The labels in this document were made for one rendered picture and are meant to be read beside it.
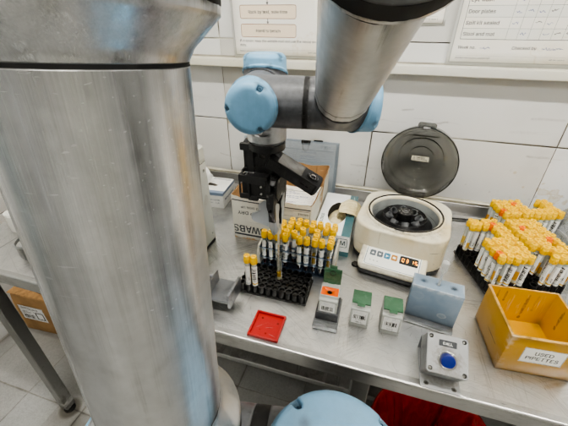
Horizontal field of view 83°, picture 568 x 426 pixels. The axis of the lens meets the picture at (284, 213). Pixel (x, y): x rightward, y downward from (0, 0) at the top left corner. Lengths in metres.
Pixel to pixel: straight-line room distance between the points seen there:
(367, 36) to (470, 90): 0.89
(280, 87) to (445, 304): 0.55
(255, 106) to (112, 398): 0.36
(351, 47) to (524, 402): 0.69
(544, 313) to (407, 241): 0.31
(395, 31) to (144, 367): 0.24
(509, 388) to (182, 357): 0.67
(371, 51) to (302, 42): 0.86
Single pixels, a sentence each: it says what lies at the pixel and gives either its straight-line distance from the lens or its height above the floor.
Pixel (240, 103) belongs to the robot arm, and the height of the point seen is 1.36.
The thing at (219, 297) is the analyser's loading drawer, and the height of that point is 0.92.
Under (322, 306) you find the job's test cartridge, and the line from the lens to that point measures 0.73.
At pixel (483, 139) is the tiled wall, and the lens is 1.16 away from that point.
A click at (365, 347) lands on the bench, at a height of 0.87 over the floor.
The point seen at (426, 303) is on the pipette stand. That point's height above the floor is 0.93.
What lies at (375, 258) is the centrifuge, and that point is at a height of 0.92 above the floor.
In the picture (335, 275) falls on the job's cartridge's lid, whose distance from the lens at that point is 0.72.
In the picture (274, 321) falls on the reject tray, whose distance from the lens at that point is 0.76.
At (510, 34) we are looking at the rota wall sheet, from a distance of 1.10.
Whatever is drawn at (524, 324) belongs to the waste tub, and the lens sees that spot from 0.91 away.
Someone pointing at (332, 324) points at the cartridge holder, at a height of 0.89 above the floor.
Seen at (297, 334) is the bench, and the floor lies 0.87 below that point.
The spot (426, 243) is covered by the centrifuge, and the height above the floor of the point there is 0.98.
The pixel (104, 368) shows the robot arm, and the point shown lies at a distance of 0.20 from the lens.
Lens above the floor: 1.46
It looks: 32 degrees down
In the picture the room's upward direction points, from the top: straight up
